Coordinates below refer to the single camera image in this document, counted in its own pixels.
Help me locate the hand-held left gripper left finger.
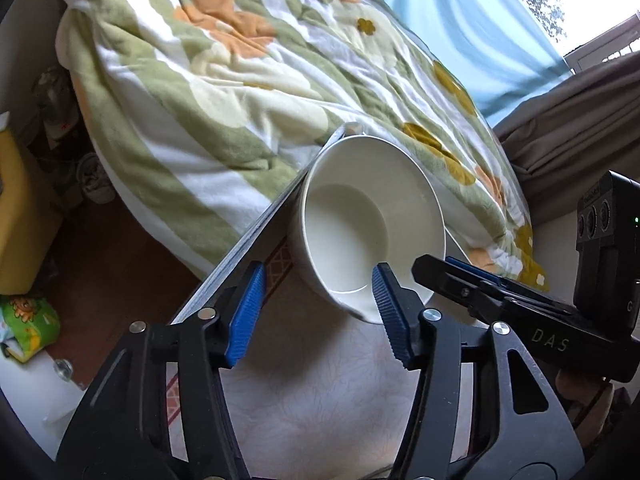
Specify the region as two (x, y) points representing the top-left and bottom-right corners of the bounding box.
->
(56, 261), (267, 480)

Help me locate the window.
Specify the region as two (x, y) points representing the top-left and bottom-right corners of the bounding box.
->
(490, 0), (640, 61)

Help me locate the dark cloth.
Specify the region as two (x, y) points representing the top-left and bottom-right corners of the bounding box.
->
(32, 65), (83, 141)

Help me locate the floral blanket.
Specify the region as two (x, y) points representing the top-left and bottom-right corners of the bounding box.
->
(55, 0), (551, 291)

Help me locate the white box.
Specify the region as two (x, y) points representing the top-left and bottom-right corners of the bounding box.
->
(0, 352), (88, 441)

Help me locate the green yellow printed packet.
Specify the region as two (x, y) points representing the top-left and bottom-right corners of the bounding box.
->
(0, 294), (62, 363)

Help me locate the brown curtain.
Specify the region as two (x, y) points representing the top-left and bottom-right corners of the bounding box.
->
(492, 52), (640, 226)

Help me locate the person's right hand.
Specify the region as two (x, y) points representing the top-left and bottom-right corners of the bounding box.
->
(555, 371), (615, 432)

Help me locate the light blue curtain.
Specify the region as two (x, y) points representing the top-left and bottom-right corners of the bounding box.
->
(365, 0), (573, 128)

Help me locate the yellow box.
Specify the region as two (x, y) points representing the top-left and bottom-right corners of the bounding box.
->
(0, 112), (63, 296)

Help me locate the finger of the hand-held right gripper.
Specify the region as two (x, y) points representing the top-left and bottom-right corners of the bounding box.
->
(445, 256), (576, 315)
(411, 254), (522, 324)

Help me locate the large cream bowl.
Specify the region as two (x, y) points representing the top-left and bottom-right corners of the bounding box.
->
(287, 134), (447, 325)

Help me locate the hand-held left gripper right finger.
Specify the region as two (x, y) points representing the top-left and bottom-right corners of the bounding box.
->
(371, 262), (587, 480)

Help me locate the floral tablecloth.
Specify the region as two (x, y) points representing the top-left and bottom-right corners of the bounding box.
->
(165, 240), (481, 480)

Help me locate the grey shoe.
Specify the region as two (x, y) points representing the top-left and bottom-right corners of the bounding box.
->
(75, 152), (118, 206)

